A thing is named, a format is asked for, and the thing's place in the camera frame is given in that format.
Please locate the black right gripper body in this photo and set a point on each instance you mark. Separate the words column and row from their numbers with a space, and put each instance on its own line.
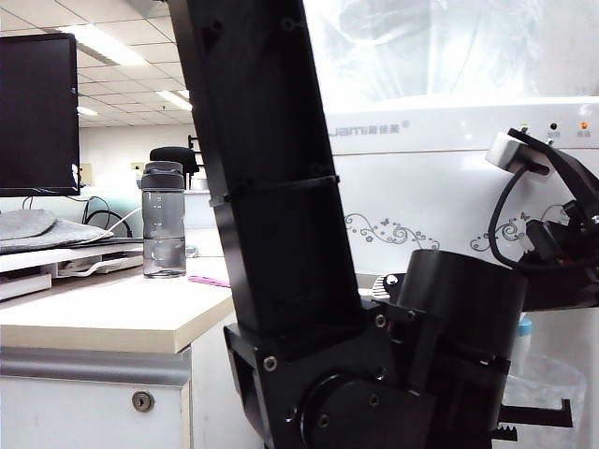
column 575, row 224

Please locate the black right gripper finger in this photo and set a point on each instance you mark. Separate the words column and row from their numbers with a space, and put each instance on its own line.
column 561, row 290

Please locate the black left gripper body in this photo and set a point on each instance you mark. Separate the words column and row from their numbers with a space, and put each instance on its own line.
column 538, row 416

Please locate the clear plastic mug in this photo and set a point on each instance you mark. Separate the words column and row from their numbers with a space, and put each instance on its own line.
column 547, row 388

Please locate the blue cold water tap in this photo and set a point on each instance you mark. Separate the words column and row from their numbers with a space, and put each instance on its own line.
column 525, row 341

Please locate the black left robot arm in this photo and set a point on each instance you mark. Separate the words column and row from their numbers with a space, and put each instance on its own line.
column 281, row 187

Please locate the white floor water dispenser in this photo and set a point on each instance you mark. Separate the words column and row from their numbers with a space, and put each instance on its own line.
column 444, row 187

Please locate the bagged clear water jug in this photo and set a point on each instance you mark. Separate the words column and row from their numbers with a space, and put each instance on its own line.
column 421, row 51

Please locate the frosted white desk partition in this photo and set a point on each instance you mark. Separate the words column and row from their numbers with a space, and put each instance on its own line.
column 203, row 220

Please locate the white desk cabinet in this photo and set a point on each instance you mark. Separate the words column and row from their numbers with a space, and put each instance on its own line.
column 70, row 411

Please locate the pink paper packet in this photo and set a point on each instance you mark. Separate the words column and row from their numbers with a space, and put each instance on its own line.
column 210, row 280

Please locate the black background shelf rack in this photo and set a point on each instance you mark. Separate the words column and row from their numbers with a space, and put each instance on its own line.
column 193, row 145

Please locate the round metal cabinet lock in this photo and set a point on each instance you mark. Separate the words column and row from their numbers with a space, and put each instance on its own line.
column 142, row 401

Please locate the dark grey sport bottle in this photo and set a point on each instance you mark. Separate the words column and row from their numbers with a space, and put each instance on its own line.
column 163, row 220

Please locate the black office chair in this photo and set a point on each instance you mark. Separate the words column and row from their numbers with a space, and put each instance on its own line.
column 175, row 156

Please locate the fluorescent ceiling light panel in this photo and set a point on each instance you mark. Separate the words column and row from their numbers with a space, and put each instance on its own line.
column 103, row 44
column 86, row 111
column 175, row 99

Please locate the grey felt cloth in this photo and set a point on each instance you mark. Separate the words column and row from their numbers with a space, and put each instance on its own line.
column 42, row 231

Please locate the white monitor riser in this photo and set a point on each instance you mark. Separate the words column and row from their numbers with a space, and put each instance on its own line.
column 28, row 262

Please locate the black computer monitor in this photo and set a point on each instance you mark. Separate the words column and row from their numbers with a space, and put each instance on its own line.
column 37, row 117

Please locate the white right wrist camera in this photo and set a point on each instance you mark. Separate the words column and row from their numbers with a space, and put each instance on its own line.
column 510, row 152

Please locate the wall switch plate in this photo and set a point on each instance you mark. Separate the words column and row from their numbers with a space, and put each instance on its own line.
column 136, row 166

